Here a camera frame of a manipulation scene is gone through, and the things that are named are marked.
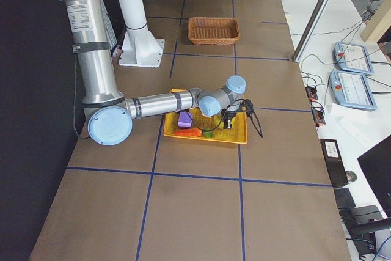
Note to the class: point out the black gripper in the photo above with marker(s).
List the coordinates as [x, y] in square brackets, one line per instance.
[228, 117]

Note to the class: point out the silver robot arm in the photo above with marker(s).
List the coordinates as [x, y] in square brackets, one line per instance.
[109, 114]

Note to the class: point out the yellow woven plastic basket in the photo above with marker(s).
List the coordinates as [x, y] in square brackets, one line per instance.
[235, 132]

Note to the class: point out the brown wicker basket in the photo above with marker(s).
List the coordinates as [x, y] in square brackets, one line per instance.
[213, 31]

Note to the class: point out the toy orange carrot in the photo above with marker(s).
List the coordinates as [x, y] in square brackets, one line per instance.
[193, 133]

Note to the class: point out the purple foam block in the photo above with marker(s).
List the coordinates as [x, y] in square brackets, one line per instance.
[185, 119]

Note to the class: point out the black orange power adapter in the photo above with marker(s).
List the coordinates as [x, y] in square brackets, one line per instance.
[311, 92]

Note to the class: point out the black box with label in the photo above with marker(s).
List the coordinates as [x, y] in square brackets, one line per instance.
[334, 163]

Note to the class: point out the lower teach pendant tablet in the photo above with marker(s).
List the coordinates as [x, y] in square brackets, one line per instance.
[352, 90]

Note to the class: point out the teach pendant tablet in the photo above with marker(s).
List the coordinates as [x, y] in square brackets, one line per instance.
[352, 90]
[353, 58]

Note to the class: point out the upper teach pendant tablet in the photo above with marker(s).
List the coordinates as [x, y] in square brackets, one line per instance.
[353, 58]

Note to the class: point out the black monitor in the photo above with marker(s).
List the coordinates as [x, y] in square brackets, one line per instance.
[375, 164]

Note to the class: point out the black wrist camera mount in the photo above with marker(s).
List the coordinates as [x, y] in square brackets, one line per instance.
[246, 107]

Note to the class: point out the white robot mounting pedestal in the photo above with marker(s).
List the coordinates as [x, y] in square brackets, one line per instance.
[140, 48]

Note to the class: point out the aluminium frame post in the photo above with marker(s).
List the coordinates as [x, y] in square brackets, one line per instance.
[310, 29]

